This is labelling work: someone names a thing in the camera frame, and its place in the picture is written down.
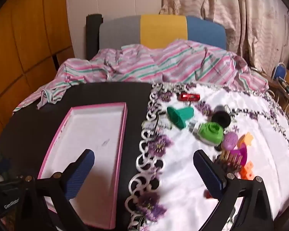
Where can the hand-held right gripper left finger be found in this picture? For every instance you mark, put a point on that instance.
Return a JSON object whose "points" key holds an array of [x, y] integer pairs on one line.
{"points": [[80, 170]]}

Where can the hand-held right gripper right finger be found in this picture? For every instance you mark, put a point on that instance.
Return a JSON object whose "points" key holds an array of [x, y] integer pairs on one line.
{"points": [[208, 173]]}

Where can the small red toy mould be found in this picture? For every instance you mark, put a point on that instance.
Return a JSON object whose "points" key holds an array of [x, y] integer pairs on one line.
{"points": [[208, 195]]}

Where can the brown toy mould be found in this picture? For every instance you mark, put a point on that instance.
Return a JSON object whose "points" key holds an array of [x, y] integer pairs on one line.
{"points": [[228, 160]]}

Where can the magenta toy mould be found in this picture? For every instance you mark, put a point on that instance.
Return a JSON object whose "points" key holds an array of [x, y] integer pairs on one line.
{"points": [[240, 152]]}

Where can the pink rimmed white tray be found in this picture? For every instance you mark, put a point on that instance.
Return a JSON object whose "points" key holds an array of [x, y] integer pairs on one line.
{"points": [[94, 134]]}

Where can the orange block toy mould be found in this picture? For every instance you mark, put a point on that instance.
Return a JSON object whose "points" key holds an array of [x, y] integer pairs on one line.
{"points": [[246, 172]]}

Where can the purple oval toy mould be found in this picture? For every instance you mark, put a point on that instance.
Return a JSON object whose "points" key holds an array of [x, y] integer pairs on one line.
{"points": [[230, 140]]}

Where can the light green toy press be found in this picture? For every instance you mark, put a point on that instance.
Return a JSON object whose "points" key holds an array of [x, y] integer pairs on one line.
{"points": [[210, 132]]}

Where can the orange star toy mould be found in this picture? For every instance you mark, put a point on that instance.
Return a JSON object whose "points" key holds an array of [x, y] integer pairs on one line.
{"points": [[246, 138]]}

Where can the black plastic cup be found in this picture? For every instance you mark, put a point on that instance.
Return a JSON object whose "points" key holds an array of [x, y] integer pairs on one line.
{"points": [[220, 119]]}

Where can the teal green toy mould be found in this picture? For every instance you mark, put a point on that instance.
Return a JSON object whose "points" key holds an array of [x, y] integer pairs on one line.
{"points": [[180, 115]]}

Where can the shiny red toy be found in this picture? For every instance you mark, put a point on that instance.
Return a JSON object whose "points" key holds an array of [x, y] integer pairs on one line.
{"points": [[189, 97]]}

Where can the white embroidered tablecloth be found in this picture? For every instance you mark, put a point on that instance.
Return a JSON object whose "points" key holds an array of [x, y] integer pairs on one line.
{"points": [[262, 130]]}

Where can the pink striped cloth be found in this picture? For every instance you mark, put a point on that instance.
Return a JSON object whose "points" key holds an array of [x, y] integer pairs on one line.
{"points": [[159, 62]]}

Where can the wooden wardrobe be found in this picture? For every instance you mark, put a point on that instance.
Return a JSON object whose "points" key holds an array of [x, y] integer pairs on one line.
{"points": [[26, 41]]}

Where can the grey yellow blue chair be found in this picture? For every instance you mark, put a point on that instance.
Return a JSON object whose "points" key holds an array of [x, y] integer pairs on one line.
{"points": [[163, 28]]}

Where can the beige patterned curtain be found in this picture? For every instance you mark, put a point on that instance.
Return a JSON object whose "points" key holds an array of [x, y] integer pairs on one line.
{"points": [[243, 16]]}

